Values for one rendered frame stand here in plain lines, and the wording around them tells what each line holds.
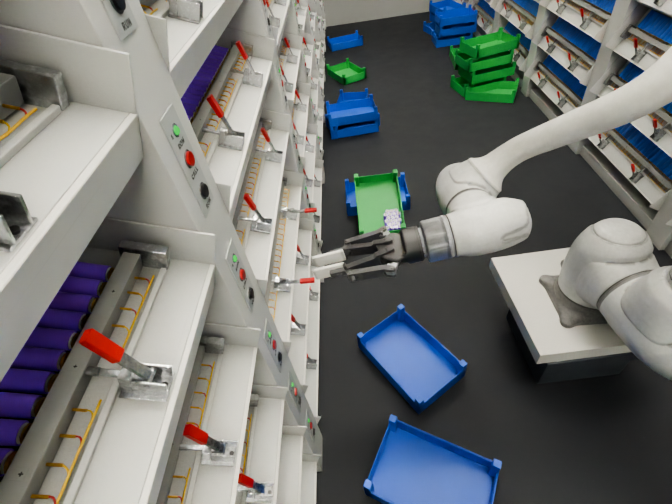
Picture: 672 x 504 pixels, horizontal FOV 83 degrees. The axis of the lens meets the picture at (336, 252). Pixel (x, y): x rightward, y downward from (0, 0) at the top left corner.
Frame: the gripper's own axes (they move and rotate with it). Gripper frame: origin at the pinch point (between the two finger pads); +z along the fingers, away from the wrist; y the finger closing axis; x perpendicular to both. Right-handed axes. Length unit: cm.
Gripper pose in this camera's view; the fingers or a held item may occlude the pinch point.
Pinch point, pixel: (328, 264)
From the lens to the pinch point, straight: 83.1
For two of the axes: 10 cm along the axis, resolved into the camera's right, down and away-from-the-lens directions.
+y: -0.5, -7.1, 7.0
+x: -2.8, -6.6, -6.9
